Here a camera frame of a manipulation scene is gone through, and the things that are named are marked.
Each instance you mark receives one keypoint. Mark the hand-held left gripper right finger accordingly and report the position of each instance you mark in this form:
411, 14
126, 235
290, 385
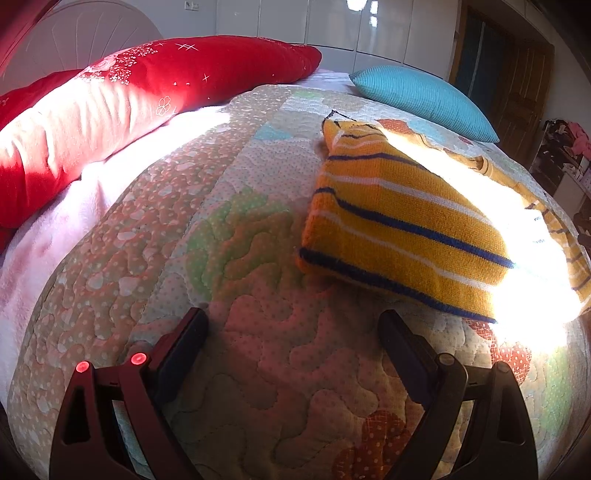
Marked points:
406, 355

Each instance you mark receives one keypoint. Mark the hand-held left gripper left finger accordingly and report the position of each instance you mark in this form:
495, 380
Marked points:
181, 355

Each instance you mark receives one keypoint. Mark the yellow striped knit sweater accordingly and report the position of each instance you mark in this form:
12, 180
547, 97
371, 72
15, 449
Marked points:
406, 230

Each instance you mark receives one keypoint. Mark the cluttered shelf with clothes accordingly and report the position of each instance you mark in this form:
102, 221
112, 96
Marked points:
565, 157

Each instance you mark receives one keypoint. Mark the patchwork quilted bedspread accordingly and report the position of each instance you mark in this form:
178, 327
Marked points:
258, 277

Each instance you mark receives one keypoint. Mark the pink bed sheet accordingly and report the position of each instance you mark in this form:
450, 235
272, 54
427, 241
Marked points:
60, 221

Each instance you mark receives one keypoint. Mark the long red pillow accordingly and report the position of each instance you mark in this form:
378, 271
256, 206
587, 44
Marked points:
115, 115

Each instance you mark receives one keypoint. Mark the blue ribbed pillow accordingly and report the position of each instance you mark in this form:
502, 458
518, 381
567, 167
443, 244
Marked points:
425, 99

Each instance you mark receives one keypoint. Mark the wooden door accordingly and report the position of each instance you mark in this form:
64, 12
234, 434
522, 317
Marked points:
508, 78

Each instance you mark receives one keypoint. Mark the white headboard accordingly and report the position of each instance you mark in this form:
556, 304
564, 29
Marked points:
78, 41

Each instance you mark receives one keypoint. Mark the white wardrobe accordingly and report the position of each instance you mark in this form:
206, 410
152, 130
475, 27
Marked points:
351, 27

